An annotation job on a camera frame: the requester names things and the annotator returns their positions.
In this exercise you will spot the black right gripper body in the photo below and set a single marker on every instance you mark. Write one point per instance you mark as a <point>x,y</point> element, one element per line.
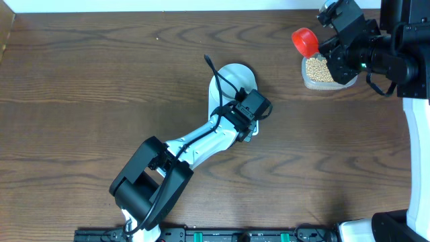
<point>366,53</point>

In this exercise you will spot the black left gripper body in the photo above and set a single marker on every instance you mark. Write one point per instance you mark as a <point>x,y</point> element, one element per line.
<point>246,128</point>

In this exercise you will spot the red plastic measuring scoop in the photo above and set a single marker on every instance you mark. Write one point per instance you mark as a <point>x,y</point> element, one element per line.
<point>305,42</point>

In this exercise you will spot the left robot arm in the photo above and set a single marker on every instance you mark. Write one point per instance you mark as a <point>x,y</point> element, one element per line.
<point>151,182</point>

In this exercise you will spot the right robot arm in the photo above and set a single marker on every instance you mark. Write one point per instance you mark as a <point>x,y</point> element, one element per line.
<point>394,53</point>

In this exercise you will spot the grey round bowl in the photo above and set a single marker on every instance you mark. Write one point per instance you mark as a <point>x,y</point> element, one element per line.
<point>240,76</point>

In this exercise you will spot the white digital kitchen scale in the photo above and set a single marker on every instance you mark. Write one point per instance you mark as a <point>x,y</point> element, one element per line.
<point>213,101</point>

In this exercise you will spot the pile of soybeans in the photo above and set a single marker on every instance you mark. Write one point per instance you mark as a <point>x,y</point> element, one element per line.
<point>317,70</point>

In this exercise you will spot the clear plastic container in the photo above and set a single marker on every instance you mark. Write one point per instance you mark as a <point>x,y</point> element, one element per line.
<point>322,86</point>

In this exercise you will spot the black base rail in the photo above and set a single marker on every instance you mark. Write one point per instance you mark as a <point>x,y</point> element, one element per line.
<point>305,233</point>

